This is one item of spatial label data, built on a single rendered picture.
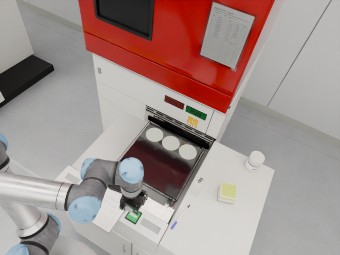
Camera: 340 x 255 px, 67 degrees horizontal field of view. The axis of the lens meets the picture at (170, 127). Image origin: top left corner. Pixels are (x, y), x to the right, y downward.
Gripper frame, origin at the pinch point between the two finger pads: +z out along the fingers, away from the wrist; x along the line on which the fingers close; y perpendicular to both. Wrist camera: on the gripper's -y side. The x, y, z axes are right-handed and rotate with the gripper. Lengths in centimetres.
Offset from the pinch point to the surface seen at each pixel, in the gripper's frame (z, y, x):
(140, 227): 6.5, 8.5, -2.7
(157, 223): 6.5, 13.5, 2.4
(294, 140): 103, 89, 185
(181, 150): 12.5, 4.9, 45.9
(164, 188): 12.6, 7.5, 20.7
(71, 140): 102, -105, 59
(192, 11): -60, -7, 53
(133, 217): 6.0, 3.6, -0.6
